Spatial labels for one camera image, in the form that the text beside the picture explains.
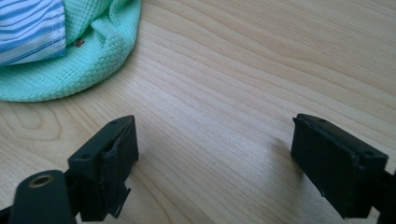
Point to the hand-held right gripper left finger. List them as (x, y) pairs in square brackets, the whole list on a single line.
[(106, 165)]

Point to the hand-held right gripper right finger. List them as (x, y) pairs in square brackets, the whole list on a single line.
[(333, 168)]

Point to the mint green waffle cloth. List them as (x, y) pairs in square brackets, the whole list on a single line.
[(93, 62)]

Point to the blue striped white cloth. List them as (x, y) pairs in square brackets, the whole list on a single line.
[(29, 29)]

